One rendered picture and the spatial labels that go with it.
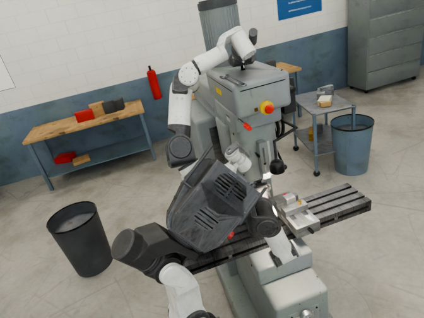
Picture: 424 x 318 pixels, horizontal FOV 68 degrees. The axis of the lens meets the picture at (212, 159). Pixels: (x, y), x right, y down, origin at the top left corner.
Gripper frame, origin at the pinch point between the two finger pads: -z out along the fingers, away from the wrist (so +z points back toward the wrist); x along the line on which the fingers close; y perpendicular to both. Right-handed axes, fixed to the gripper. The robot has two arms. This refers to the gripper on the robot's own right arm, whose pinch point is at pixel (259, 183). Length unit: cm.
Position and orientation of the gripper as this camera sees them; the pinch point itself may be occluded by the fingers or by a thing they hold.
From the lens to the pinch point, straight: 183.0
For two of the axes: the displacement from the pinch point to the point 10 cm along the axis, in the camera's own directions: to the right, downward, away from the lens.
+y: 1.9, 8.8, 4.4
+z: -1.2, 4.7, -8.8
